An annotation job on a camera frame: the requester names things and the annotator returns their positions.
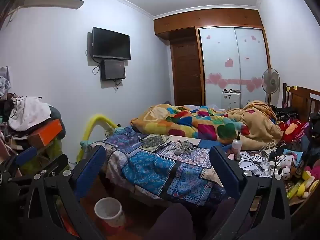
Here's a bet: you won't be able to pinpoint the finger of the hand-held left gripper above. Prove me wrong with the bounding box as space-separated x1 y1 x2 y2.
41 154 69 173
0 147 38 181

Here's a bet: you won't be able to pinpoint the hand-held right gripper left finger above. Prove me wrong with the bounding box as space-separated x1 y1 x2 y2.
24 145 106 240

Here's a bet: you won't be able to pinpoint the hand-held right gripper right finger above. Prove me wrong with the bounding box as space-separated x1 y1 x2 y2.
209 145 292 240

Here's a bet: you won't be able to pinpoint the white paper bucket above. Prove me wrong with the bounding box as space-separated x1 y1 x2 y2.
94 197 126 228

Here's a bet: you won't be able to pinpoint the green patterned cloth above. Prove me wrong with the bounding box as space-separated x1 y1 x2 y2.
19 137 63 173

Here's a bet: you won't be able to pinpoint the white pump bottle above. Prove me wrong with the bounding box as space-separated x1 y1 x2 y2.
231 132 242 161

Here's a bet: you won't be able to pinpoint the orange box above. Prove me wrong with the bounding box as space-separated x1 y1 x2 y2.
27 119 63 147

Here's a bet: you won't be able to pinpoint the white cloth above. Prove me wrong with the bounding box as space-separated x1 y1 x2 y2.
9 96 52 132

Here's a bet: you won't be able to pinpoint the yellow foam tube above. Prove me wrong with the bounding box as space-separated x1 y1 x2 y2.
76 114 118 163

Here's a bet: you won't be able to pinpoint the dark grey cushion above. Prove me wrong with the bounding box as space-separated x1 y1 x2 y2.
48 105 63 121

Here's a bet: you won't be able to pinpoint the colourful patchy fleece blanket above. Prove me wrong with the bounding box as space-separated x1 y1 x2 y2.
130 101 283 150

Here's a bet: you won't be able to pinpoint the red patterned cloth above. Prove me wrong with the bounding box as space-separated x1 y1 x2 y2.
56 200 82 239

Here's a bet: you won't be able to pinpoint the blue patchwork bed sheet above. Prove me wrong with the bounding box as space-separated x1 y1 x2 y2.
89 126 241 207

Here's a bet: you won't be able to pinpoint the white cat plush toy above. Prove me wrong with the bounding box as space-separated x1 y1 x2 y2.
279 152 301 180

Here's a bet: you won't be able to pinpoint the black stick-shaped item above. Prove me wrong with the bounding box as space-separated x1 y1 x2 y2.
154 142 173 153

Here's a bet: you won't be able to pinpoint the yellow plush toys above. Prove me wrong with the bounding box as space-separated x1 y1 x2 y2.
287 170 317 200

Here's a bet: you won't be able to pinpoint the red plush toy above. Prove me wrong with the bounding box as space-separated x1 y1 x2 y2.
279 119 309 143

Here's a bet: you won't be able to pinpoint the pile of dark clothes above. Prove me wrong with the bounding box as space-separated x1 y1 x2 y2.
272 106 300 123

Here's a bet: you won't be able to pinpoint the standing electric fan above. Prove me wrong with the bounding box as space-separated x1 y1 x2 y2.
261 68 281 105

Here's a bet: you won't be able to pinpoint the brown wooden door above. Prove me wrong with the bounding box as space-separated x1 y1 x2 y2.
171 40 204 106

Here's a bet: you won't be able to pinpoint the wooden headboard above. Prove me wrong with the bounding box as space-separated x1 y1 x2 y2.
282 82 320 123

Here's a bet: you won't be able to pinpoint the pink heart stickers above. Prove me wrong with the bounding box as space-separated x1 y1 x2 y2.
206 34 263 93

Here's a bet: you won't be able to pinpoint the wooden wardrobe with white doors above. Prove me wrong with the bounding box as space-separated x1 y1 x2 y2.
153 8 272 108

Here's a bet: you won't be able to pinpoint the tangle of cables and chargers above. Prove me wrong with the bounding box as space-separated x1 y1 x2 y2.
237 142 284 174

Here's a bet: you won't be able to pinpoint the grey cable bundle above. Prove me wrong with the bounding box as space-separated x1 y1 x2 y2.
178 140 197 154

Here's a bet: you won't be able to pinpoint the small black wall monitor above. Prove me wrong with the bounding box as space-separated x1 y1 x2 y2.
101 59 125 81

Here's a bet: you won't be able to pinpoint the black wall television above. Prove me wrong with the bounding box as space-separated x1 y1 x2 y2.
92 27 131 60

